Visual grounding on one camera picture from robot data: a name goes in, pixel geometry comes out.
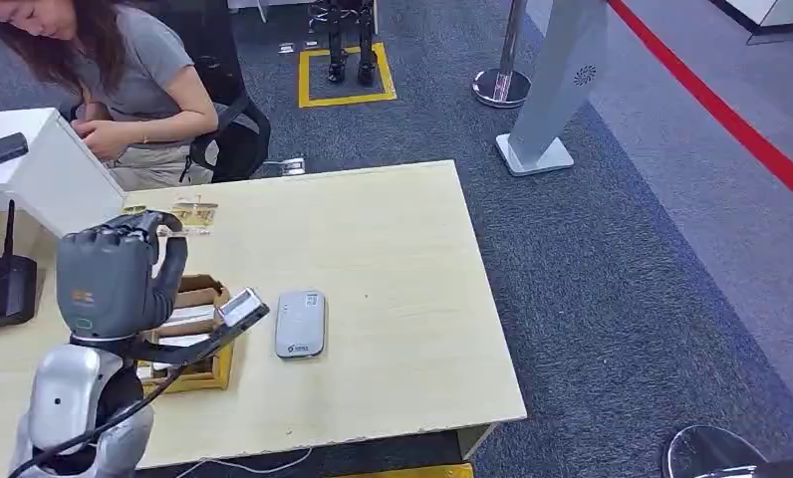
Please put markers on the white platform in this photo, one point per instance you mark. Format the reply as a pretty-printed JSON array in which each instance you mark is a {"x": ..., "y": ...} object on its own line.
[{"x": 779, "y": 13}]

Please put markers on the yellow floor tape strip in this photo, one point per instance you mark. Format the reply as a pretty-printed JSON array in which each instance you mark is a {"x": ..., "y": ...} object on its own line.
[{"x": 410, "y": 472}]

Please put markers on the person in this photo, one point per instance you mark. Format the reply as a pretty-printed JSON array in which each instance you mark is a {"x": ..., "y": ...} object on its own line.
[{"x": 139, "y": 66}]

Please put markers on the black router with antenna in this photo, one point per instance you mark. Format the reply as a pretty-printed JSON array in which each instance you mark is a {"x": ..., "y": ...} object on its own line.
[{"x": 4, "y": 290}]

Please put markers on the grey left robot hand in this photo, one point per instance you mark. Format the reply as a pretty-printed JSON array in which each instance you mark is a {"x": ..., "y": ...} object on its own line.
[{"x": 106, "y": 284}]

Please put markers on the black office chair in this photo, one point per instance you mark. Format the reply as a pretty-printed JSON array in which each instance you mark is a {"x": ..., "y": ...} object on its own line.
[{"x": 238, "y": 142}]

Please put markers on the white card stack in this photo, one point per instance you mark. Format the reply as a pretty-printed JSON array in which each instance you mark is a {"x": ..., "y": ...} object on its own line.
[
  {"x": 192, "y": 313},
  {"x": 179, "y": 341}
]

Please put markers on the yellow floor tape square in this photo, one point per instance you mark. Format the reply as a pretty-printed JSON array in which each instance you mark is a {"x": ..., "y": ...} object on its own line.
[{"x": 303, "y": 79}]

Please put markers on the small floor socket plate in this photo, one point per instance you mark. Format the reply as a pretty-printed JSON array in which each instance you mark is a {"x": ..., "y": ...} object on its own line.
[
  {"x": 311, "y": 44},
  {"x": 285, "y": 47}
]

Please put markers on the white cabinet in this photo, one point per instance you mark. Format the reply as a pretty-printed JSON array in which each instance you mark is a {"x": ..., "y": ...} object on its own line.
[{"x": 53, "y": 178}]

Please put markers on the silver floor socket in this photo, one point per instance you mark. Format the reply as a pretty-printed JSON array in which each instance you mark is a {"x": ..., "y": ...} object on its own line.
[{"x": 293, "y": 166}]

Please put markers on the red barrier belt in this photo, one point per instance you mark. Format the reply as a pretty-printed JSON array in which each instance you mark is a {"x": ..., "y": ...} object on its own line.
[{"x": 720, "y": 112}]

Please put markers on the person's left hand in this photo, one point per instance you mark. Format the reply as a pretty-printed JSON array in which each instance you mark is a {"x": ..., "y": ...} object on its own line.
[{"x": 109, "y": 140}]

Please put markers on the grey kiosk stand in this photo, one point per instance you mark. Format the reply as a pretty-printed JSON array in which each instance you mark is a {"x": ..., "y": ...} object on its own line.
[{"x": 555, "y": 79}]

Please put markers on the black power adapter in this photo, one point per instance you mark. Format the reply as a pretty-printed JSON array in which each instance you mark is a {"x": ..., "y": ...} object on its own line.
[{"x": 0, "y": 150}]

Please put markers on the chrome stanchion post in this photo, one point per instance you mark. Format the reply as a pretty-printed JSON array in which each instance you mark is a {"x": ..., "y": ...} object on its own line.
[{"x": 502, "y": 86}]

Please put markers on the black robot legs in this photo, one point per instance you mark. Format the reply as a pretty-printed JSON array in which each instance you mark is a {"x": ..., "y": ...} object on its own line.
[{"x": 336, "y": 39}]

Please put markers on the person's right hand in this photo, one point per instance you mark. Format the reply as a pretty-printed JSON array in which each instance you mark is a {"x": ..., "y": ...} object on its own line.
[{"x": 95, "y": 112}]

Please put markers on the wooden card box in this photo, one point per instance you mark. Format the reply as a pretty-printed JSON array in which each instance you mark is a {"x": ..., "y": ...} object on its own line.
[{"x": 202, "y": 297}]

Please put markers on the chrome stanchion base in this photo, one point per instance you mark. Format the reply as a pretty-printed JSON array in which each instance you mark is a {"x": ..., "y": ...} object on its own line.
[{"x": 707, "y": 452}]

